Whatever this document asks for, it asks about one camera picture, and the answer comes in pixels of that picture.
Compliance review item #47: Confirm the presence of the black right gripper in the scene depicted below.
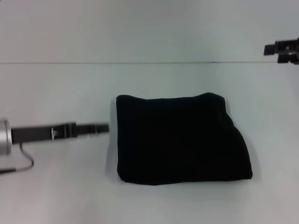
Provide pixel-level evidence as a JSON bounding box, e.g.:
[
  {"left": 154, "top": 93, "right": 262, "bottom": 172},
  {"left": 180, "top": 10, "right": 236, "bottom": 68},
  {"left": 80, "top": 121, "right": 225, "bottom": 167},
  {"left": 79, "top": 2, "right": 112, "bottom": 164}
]
[{"left": 263, "top": 37, "right": 299, "bottom": 65}]

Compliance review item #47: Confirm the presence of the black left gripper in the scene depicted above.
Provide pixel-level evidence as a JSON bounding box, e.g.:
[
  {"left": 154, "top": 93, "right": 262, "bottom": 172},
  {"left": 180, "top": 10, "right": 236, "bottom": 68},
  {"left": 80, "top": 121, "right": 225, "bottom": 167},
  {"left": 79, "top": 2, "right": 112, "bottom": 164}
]
[{"left": 10, "top": 121, "right": 110, "bottom": 144}]

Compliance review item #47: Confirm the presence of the black t-shirt with FREE print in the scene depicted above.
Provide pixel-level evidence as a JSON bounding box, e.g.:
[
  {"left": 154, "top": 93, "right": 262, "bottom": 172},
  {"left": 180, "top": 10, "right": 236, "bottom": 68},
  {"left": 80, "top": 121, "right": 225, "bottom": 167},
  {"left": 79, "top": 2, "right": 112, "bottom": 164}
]
[{"left": 115, "top": 92, "right": 254, "bottom": 187}]

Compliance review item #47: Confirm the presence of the left arm cable with plug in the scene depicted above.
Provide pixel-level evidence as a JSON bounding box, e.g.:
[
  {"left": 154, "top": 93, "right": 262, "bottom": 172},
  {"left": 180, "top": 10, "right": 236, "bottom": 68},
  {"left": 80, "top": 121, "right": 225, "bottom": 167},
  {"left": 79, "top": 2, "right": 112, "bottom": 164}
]
[{"left": 0, "top": 142, "right": 35, "bottom": 175}]

